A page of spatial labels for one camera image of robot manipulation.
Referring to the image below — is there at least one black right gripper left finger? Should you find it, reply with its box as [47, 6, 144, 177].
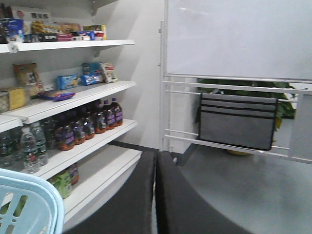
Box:
[66, 152, 156, 234]

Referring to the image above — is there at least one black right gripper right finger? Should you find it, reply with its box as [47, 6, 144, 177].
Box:
[155, 152, 248, 234]

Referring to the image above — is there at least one light blue plastic basket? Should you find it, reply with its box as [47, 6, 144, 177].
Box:
[0, 169, 65, 234]

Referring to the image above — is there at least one purple cap juice bottle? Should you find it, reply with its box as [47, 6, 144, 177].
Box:
[111, 97, 123, 127]

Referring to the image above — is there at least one grey fabric pouch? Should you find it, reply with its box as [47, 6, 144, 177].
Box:
[199, 93, 278, 151]

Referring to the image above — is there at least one clear water bottle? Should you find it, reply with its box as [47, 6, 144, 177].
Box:
[20, 127, 39, 174]

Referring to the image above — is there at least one white metal shelf unit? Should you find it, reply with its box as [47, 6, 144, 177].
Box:
[0, 0, 141, 228]

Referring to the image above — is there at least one blue snack packet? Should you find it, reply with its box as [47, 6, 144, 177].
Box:
[38, 90, 76, 101]

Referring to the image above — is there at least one green potted plant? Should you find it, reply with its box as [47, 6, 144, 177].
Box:
[196, 79, 295, 142]

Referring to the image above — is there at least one white whiteboard with frame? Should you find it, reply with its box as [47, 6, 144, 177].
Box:
[159, 0, 312, 163]

